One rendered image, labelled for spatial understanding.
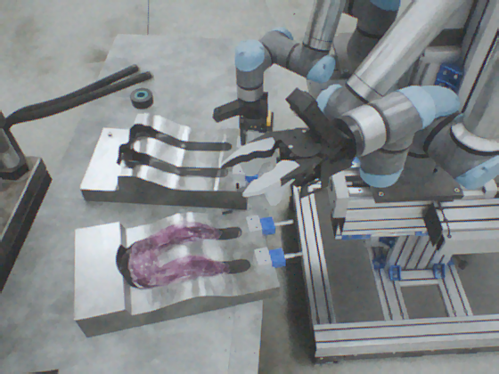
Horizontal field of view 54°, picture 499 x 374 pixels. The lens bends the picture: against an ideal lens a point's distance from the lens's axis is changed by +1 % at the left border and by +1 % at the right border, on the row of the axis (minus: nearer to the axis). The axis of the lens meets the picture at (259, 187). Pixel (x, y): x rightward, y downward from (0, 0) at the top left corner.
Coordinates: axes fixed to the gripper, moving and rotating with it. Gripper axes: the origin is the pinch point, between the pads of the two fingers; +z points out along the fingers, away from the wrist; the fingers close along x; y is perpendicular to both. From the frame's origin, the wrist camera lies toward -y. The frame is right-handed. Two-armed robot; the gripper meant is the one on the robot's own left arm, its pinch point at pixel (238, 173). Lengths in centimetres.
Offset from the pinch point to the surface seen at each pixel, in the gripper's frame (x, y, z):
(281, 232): 87, 135, -54
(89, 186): 71, 50, 19
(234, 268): 26, 58, -6
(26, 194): 87, 57, 38
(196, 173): 58, 50, -10
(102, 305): 29, 51, 28
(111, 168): 75, 50, 11
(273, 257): 22, 56, -16
